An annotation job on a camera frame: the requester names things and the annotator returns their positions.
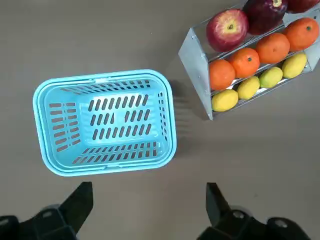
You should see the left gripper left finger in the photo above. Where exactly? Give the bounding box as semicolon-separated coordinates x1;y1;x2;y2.
0;181;94;240

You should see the yellow lemon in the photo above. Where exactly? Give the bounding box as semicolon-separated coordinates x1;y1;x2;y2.
281;52;308;80
236;75;261;101
258;66;284;89
211;89;239;113

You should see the dark red apple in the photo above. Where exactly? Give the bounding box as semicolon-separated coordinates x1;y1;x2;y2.
242;0;289;36

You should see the light blue plastic basket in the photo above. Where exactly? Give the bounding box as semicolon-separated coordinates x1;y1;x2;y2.
32;69;178;177

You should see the orange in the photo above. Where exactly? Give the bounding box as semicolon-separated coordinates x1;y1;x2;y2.
282;17;320;53
227;47;261;79
208;59;236;91
255;32;291;65

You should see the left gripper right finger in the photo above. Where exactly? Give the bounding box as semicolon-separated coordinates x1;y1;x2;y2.
196;182;311;240

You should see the clear acrylic tiered shelf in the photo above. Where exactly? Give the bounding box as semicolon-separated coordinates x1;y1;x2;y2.
177;0;320;121

